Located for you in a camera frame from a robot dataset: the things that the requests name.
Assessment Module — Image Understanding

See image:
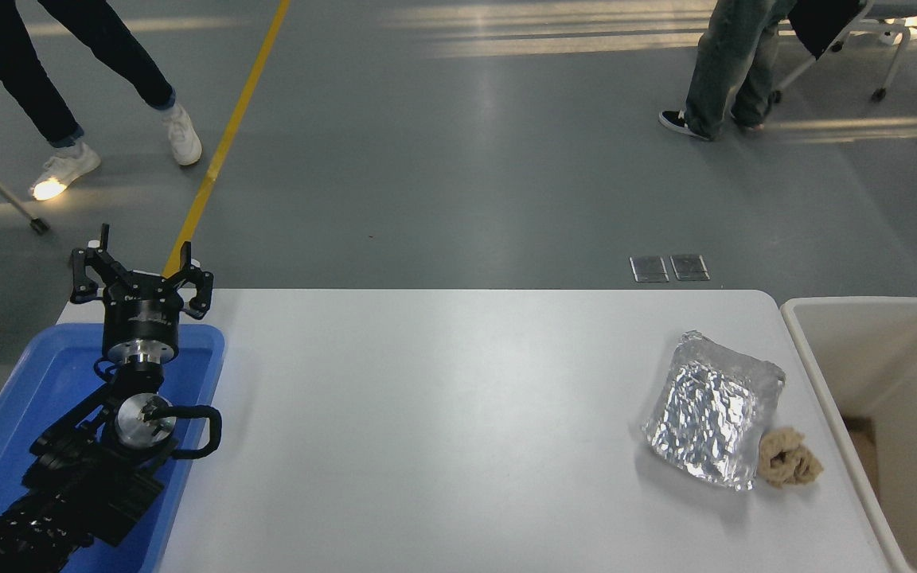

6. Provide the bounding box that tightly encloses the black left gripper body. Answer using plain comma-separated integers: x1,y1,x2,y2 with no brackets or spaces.
100,272,187,346

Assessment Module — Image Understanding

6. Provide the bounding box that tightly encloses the blue plastic tray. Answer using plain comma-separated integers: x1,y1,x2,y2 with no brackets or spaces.
0,322,226,573

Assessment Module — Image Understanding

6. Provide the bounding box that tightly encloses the person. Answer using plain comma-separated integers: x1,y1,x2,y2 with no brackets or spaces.
658,0,798,143
0,0,204,202

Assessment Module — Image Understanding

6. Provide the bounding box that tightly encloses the metal floor plate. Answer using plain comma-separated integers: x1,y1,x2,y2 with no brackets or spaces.
630,255,669,283
670,254,711,282

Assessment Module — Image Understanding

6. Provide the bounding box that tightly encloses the crumpled silver foil tray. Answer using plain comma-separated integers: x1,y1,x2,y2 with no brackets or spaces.
642,329,787,491

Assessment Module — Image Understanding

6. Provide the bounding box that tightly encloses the crumpled tan paper ball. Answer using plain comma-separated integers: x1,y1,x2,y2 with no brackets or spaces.
757,427,824,489

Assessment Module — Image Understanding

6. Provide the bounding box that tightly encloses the black cloth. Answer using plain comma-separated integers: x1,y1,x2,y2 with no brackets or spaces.
787,0,865,60

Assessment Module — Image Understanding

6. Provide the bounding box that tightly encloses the large pale bin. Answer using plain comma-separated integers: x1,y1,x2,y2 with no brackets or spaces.
780,297,917,573

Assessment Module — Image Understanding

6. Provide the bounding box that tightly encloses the white wheeled chair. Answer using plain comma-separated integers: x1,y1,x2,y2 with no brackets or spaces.
769,0,917,103

